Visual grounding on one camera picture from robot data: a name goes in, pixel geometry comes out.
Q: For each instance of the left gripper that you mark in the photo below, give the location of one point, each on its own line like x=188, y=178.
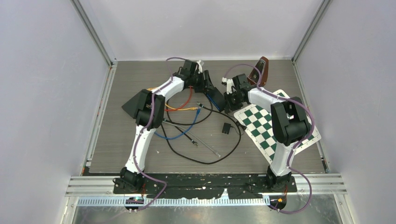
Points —
x=206, y=83

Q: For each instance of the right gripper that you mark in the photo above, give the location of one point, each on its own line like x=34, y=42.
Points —
x=229, y=107

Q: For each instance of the small black blue switch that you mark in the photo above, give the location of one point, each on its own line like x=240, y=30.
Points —
x=217, y=98

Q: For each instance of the black power adapter with cord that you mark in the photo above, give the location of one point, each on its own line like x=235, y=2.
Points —
x=227, y=128

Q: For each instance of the dark grey network switch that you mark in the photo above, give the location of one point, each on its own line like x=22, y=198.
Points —
x=134, y=105

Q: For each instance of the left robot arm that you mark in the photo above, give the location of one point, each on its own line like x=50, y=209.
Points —
x=147, y=109

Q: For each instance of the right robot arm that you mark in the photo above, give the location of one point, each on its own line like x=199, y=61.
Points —
x=291, y=123

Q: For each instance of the brown metronome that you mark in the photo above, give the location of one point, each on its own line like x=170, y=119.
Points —
x=261, y=68

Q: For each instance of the green white chessboard mat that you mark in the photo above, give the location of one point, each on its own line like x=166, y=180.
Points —
x=259, y=128

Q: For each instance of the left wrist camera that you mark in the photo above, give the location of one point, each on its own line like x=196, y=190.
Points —
x=200, y=64

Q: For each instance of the black ethernet cable teal boot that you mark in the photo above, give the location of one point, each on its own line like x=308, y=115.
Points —
x=185, y=135

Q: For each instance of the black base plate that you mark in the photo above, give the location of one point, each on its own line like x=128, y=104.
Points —
x=200, y=186

